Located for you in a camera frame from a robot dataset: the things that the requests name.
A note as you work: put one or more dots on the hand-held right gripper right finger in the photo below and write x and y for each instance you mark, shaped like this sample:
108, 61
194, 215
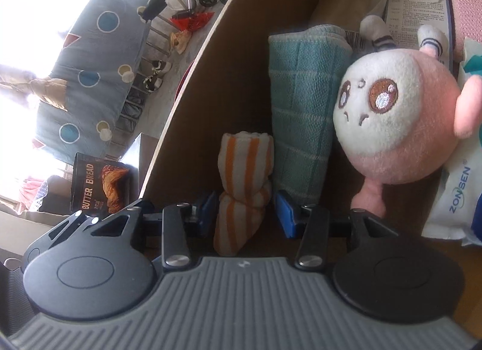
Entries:
288, 214

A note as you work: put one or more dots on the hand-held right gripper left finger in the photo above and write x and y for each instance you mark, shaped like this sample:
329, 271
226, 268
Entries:
207, 212

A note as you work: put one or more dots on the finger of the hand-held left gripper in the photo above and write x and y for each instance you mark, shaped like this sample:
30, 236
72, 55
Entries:
56, 237

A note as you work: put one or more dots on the orange striped cloth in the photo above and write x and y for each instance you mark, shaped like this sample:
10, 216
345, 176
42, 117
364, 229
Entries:
244, 169

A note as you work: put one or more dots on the teal checked towel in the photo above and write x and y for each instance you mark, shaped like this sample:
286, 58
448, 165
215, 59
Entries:
301, 109

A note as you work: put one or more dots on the pink white plush toy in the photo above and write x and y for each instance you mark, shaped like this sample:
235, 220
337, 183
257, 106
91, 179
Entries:
406, 139

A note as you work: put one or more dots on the brown cardboard box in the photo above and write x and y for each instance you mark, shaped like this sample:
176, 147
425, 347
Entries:
226, 71

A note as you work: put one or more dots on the blue wet wipes pack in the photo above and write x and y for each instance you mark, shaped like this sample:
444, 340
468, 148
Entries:
455, 203

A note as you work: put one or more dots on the blue white carton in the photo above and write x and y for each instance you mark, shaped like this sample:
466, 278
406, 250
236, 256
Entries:
410, 7

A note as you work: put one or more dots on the pink bubble wrap pouch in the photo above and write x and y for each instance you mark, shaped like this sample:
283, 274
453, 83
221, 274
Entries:
467, 14

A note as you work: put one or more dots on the dark bread box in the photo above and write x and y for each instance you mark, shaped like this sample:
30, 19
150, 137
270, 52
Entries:
86, 184

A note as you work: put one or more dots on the red stool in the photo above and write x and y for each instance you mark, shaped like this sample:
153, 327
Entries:
184, 82

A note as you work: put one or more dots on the white black shoe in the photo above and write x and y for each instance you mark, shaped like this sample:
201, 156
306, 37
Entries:
153, 83
162, 66

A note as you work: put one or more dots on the blue circle print blanket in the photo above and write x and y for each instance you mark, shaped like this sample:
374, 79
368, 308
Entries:
94, 82

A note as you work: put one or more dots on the red cloth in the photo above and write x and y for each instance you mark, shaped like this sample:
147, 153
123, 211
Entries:
192, 20

